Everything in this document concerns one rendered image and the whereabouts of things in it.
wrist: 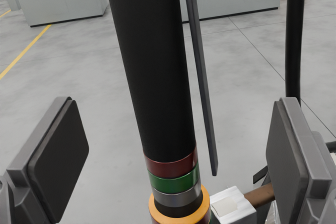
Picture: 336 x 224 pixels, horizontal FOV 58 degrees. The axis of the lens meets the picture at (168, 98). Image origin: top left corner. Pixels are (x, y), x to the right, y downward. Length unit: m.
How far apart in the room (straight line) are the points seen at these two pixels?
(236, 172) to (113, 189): 0.97
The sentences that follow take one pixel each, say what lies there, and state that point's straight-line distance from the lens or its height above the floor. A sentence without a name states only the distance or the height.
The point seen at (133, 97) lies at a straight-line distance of 0.16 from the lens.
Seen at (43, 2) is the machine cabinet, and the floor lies 0.53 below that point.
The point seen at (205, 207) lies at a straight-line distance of 0.22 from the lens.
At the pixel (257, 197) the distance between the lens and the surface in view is 0.26.
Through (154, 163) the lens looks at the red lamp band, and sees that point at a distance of 0.18.
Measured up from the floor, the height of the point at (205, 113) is 1.64.
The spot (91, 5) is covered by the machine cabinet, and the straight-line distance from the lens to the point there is 7.55.
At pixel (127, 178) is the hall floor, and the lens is 2.55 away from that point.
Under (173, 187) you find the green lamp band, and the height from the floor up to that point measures 1.59.
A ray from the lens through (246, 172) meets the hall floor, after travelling 2.47.
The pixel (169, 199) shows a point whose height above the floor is 1.58.
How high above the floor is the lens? 1.73
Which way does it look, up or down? 30 degrees down
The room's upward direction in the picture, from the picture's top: 9 degrees counter-clockwise
